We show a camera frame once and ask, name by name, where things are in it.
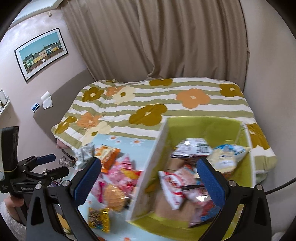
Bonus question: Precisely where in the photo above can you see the silver grey snack bag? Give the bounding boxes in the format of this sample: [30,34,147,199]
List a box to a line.
[75,143,95,170]

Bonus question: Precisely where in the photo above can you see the yellow candy bag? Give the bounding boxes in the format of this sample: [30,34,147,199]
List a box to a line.
[88,208,110,233]

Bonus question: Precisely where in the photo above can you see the pink white candy bag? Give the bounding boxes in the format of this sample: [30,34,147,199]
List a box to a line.
[91,178,106,203]

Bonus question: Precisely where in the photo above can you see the red blue snack bag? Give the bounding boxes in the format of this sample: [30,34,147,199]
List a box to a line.
[186,187,220,228]

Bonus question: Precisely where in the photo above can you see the orange white cake snack bag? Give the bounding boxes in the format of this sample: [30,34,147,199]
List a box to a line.
[95,145,120,174]

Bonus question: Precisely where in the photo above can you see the clear bag of yellow crisps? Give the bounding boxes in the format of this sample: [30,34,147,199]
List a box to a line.
[103,184,130,212]

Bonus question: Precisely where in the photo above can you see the white blue snack bag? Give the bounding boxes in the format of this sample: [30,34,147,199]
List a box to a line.
[207,144,250,177]

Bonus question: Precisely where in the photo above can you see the pink marshmallow bag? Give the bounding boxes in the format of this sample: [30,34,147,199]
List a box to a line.
[106,154,142,193]

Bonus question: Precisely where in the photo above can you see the white red snack bag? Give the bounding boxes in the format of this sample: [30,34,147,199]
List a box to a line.
[158,165,201,210]

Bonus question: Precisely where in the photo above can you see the fuzzy grey sleeve forearm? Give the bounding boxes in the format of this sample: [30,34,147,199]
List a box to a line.
[1,202,26,241]

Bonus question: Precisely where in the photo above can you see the person's left hand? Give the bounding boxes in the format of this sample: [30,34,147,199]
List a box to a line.
[4,195,24,222]

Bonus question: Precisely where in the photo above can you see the light blue daisy cloth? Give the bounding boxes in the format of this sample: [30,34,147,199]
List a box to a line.
[54,133,172,241]

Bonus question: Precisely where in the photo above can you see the white black barcode snack bag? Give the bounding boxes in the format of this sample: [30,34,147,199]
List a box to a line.
[171,138,212,158]

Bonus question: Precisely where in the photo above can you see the green cardboard box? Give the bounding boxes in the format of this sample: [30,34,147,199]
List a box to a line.
[125,115,258,241]

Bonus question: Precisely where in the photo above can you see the framed townscape picture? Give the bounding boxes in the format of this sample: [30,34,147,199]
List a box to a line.
[15,28,68,82]

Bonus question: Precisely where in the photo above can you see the beige curtain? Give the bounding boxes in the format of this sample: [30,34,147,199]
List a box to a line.
[60,1,248,88]

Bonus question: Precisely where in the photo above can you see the black cable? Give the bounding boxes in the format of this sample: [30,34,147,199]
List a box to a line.
[264,177,296,195]

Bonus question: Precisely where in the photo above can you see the white wall switch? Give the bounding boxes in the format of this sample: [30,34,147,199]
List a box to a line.
[41,91,53,109]

